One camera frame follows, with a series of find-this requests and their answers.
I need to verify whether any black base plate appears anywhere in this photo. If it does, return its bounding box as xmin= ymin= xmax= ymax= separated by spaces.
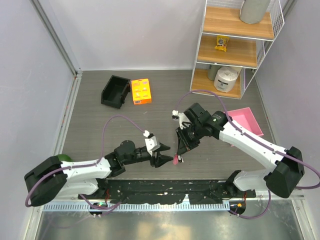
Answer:
xmin=85 ymin=179 xmax=257 ymax=205

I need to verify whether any pink strap keyring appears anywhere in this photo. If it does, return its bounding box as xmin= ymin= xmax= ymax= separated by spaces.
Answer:
xmin=172 ymin=153 xmax=184 ymax=165

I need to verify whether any aluminium frame rail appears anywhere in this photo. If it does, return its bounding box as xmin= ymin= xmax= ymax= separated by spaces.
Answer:
xmin=29 ymin=0 xmax=83 ymax=78

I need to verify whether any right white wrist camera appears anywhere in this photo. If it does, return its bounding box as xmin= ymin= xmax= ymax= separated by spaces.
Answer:
xmin=171 ymin=110 xmax=190 ymax=129

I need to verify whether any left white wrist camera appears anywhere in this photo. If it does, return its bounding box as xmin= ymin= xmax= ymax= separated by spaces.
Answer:
xmin=143 ymin=130 xmax=161 ymax=156

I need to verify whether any grey can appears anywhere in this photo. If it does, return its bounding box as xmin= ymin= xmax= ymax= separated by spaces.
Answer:
xmin=207 ymin=64 xmax=221 ymax=81

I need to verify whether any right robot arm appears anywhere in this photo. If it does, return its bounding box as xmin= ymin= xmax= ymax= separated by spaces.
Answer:
xmin=172 ymin=103 xmax=305 ymax=199

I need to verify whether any grey felt cylinder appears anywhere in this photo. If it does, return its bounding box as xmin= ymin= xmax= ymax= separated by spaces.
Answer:
xmin=239 ymin=0 xmax=271 ymax=25

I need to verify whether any orange cardboard box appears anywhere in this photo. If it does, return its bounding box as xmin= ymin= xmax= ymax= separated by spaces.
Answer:
xmin=131 ymin=78 xmax=152 ymax=105

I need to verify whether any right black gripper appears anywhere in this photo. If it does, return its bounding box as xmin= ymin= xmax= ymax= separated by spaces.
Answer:
xmin=176 ymin=122 xmax=205 ymax=156

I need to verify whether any white paper roll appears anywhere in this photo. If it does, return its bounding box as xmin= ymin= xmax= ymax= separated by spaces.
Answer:
xmin=213 ymin=66 xmax=242 ymax=93

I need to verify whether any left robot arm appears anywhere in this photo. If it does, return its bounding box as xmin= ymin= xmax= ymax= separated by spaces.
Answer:
xmin=24 ymin=137 xmax=174 ymax=207

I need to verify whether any black plastic bin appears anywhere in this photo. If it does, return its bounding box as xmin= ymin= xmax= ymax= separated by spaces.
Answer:
xmin=100 ymin=75 xmax=131 ymax=109

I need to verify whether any white wire wooden shelf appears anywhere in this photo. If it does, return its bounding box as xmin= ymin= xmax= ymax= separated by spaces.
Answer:
xmin=190 ymin=0 xmax=285 ymax=99

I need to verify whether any yellow snack packet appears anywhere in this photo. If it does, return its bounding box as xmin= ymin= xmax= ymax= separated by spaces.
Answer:
xmin=214 ymin=35 xmax=230 ymax=52

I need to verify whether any white slotted cable duct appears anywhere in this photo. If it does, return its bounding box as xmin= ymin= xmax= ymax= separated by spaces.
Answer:
xmin=42 ymin=201 xmax=230 ymax=212

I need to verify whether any green lime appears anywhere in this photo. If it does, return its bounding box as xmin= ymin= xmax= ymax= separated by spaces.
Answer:
xmin=57 ymin=154 xmax=73 ymax=162

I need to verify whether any pink plastic tray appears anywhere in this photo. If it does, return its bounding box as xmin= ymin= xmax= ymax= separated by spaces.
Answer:
xmin=228 ymin=107 xmax=264 ymax=137

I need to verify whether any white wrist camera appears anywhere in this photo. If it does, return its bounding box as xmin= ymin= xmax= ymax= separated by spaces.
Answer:
xmin=143 ymin=130 xmax=161 ymax=156
xmin=171 ymin=110 xmax=190 ymax=129

